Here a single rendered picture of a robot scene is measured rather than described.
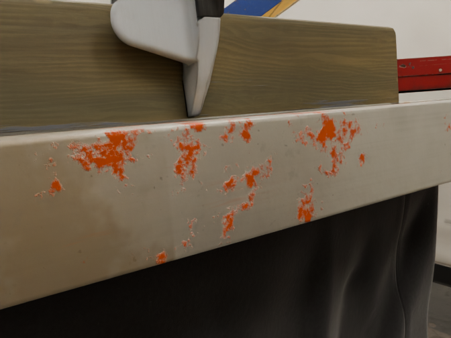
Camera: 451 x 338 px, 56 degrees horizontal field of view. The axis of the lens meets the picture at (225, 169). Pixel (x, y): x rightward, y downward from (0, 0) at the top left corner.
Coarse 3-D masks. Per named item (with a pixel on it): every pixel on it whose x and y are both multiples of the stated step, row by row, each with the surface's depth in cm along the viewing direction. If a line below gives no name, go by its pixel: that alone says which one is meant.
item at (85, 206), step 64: (128, 128) 11; (192, 128) 12; (256, 128) 13; (320, 128) 15; (384, 128) 17; (448, 128) 19; (0, 192) 9; (64, 192) 10; (128, 192) 11; (192, 192) 12; (256, 192) 13; (320, 192) 15; (384, 192) 17; (0, 256) 9; (64, 256) 10; (128, 256) 11
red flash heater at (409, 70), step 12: (408, 60) 120; (420, 60) 120; (432, 60) 120; (444, 60) 120; (408, 72) 120; (420, 72) 120; (432, 72) 121; (444, 72) 121; (408, 84) 121; (420, 84) 121; (432, 84) 122; (444, 84) 122
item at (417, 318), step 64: (192, 256) 22; (256, 256) 25; (320, 256) 29; (384, 256) 33; (0, 320) 17; (64, 320) 19; (128, 320) 21; (192, 320) 23; (256, 320) 26; (320, 320) 29; (384, 320) 35
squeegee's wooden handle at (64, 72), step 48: (0, 0) 20; (48, 0) 21; (0, 48) 20; (48, 48) 21; (96, 48) 22; (240, 48) 27; (288, 48) 29; (336, 48) 32; (384, 48) 35; (0, 96) 20; (48, 96) 21; (96, 96) 22; (144, 96) 24; (240, 96) 27; (288, 96) 30; (336, 96) 32; (384, 96) 36
